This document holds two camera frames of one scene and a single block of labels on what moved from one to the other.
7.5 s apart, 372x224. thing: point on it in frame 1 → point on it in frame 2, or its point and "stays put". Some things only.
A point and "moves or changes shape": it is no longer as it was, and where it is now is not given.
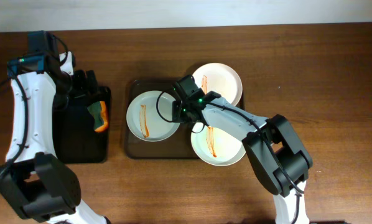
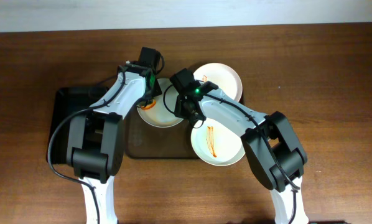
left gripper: (84, 78) → (145, 103)
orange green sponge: (98, 111) moves or changes shape
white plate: (149, 116) moves or changes shape
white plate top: (220, 78) stays put
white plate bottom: (217, 147) stays put
